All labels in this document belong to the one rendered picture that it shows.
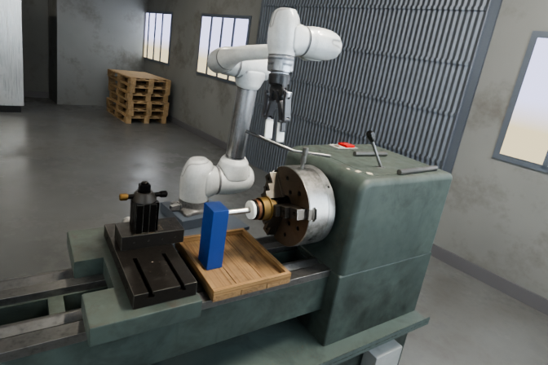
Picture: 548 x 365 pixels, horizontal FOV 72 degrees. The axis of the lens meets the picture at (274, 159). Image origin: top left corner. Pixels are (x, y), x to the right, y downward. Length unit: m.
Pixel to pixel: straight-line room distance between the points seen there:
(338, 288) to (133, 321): 0.78
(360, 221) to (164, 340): 0.77
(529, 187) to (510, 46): 1.15
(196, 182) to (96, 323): 0.97
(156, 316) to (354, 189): 0.77
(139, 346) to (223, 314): 0.27
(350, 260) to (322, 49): 0.79
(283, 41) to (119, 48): 7.83
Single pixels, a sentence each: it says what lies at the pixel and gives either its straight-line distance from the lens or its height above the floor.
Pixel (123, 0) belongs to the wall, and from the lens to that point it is 9.02.
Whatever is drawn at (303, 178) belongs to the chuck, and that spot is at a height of 1.22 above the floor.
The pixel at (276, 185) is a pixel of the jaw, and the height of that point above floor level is 1.15.
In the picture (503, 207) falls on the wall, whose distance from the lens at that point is 3.73.
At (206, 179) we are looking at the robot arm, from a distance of 1.91.
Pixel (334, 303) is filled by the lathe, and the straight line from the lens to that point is 1.59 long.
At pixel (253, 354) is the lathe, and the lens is 1.61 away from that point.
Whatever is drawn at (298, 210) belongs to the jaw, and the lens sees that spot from 1.34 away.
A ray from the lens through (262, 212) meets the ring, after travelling 1.37.
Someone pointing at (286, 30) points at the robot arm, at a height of 1.72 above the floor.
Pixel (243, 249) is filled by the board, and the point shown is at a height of 0.88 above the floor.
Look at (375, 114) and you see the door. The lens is 4.15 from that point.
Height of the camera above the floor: 1.64
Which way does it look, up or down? 16 degrees down
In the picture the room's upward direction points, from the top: 9 degrees clockwise
